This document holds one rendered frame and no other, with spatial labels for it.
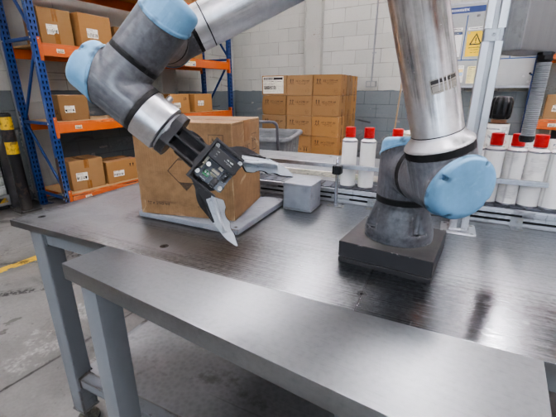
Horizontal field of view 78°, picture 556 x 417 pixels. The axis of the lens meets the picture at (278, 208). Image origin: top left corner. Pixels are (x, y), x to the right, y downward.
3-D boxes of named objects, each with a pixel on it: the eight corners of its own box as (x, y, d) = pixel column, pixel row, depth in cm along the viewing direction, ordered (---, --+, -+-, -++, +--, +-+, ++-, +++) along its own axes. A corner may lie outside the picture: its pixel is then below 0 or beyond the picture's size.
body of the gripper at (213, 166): (217, 202, 50) (147, 147, 47) (214, 198, 58) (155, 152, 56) (250, 161, 51) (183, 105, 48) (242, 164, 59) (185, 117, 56)
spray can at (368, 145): (373, 186, 121) (379, 127, 114) (371, 190, 116) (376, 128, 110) (359, 184, 123) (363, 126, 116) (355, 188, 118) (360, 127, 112)
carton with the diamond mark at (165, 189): (261, 197, 119) (259, 117, 110) (235, 221, 97) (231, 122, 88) (182, 191, 126) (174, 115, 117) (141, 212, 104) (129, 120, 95)
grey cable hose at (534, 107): (532, 141, 89) (553, 52, 82) (535, 143, 86) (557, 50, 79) (516, 140, 90) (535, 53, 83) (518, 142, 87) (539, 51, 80)
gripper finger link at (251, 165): (299, 177, 54) (242, 173, 52) (290, 177, 60) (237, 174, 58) (301, 157, 54) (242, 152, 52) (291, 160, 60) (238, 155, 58)
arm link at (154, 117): (133, 134, 55) (165, 96, 56) (156, 153, 56) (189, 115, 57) (122, 127, 48) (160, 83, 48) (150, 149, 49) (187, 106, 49)
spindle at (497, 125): (500, 162, 155) (515, 95, 146) (503, 166, 147) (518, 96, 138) (477, 160, 159) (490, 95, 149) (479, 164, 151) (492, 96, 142)
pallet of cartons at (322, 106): (355, 174, 522) (361, 76, 477) (339, 187, 452) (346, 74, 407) (283, 167, 572) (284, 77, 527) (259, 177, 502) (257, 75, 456)
